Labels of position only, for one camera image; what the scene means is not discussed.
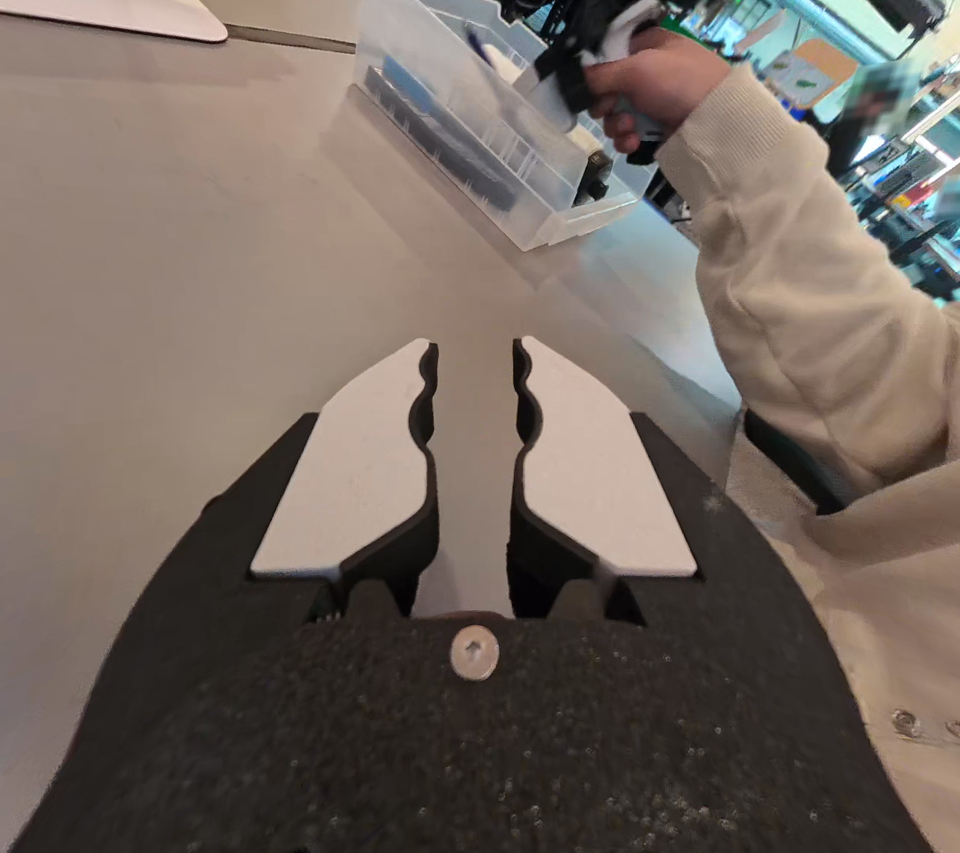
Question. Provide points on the clear plastic bin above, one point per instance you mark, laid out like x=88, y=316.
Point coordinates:
x=555, y=223

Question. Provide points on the person's black chair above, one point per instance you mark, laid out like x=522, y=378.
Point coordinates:
x=787, y=463

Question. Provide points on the blue and black pen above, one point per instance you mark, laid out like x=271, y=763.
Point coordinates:
x=475, y=41

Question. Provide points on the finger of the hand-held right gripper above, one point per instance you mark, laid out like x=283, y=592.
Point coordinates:
x=551, y=99

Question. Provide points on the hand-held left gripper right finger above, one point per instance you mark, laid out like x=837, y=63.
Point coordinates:
x=607, y=485

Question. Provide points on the grey desk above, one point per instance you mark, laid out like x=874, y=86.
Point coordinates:
x=150, y=230

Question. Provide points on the white cylindrical roll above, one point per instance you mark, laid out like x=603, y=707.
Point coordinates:
x=596, y=176

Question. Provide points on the small black wall speaker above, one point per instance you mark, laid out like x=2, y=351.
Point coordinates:
x=904, y=2

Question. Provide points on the black long rectangular bar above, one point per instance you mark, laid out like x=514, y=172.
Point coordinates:
x=465, y=163

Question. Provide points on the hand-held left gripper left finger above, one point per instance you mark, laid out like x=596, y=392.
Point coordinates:
x=345, y=485

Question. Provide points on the person's right hand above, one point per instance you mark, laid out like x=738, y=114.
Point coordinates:
x=660, y=84

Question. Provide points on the person's right forearm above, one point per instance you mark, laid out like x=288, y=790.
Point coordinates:
x=810, y=283

